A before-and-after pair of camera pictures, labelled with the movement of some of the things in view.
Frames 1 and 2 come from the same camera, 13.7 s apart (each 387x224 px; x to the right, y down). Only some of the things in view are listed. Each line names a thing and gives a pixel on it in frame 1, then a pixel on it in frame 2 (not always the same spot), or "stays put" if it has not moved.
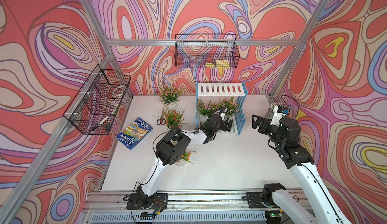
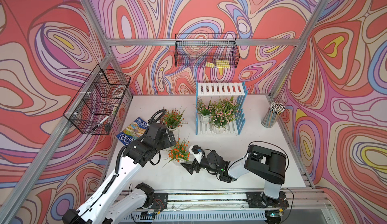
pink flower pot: [205, 108] stays put
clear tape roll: [118, 92] stays put
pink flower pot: [232, 106] stays put
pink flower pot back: [169, 97] to [223, 111]
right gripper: [265, 122] to [189, 168]
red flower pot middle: [174, 118] stays put
